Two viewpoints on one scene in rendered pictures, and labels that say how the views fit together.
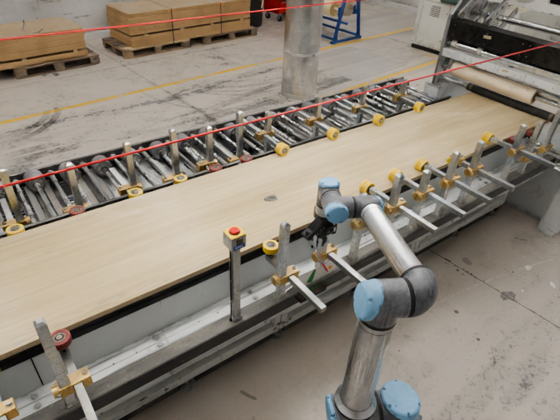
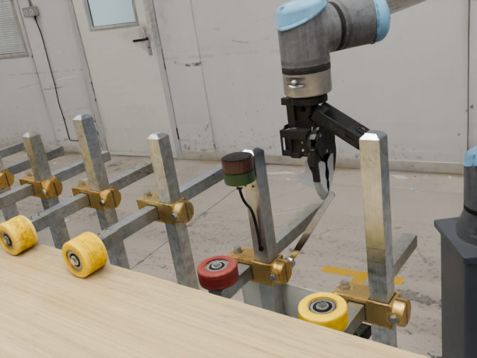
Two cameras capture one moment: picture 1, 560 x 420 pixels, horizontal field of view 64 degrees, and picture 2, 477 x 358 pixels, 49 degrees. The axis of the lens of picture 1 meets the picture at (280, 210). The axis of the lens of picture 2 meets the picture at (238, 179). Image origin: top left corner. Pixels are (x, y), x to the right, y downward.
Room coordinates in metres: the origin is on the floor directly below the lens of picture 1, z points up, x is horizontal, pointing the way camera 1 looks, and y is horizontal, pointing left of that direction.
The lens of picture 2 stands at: (1.95, 0.72, 1.42)
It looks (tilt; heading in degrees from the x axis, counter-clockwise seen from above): 20 degrees down; 257
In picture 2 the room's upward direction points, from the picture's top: 9 degrees counter-clockwise
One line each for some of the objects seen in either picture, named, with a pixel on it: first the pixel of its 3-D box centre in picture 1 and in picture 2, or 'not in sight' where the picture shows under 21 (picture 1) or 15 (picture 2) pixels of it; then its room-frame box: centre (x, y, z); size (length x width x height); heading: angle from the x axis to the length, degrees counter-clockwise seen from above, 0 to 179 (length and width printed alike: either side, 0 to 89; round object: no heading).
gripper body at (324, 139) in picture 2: (325, 222); (307, 125); (1.59, -0.21, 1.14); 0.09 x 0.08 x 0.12; 128
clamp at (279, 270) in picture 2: (323, 252); (258, 266); (1.72, -0.24, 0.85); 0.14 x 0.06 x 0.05; 129
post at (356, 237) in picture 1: (357, 231); (177, 230); (1.86, -0.42, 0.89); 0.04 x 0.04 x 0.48; 39
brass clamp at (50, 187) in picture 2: (423, 193); (41, 185); (2.18, -0.83, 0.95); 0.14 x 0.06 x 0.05; 129
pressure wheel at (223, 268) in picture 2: not in sight; (220, 288); (1.82, -0.18, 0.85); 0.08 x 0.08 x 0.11
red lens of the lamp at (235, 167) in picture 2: not in sight; (237, 162); (1.74, -0.19, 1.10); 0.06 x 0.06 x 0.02
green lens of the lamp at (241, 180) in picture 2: not in sight; (239, 175); (1.74, -0.19, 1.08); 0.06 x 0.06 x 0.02
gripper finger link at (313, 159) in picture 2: not in sight; (316, 159); (1.59, -0.17, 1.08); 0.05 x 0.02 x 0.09; 38
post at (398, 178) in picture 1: (391, 211); (103, 203); (2.01, -0.61, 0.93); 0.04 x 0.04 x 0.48; 39
